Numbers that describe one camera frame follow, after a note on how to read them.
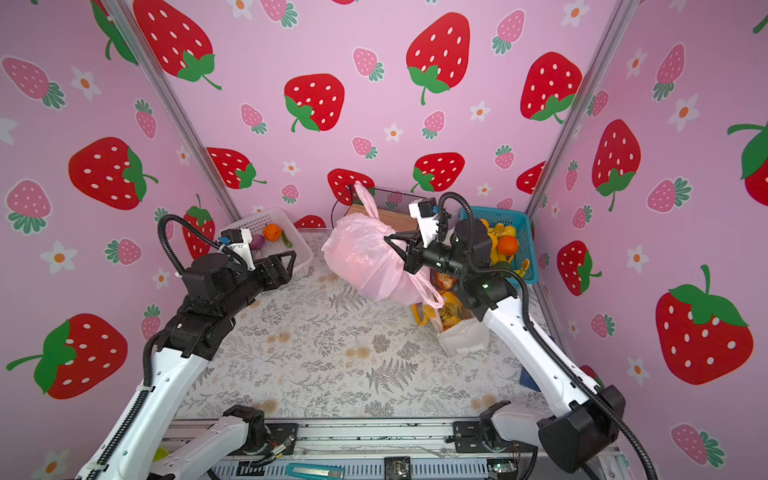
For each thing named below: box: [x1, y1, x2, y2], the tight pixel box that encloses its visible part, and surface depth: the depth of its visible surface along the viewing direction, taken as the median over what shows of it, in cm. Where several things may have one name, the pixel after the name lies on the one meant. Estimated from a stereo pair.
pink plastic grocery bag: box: [322, 181, 445, 310], surface depth 65 cm
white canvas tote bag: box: [412, 292, 490, 356], surface depth 79 cm
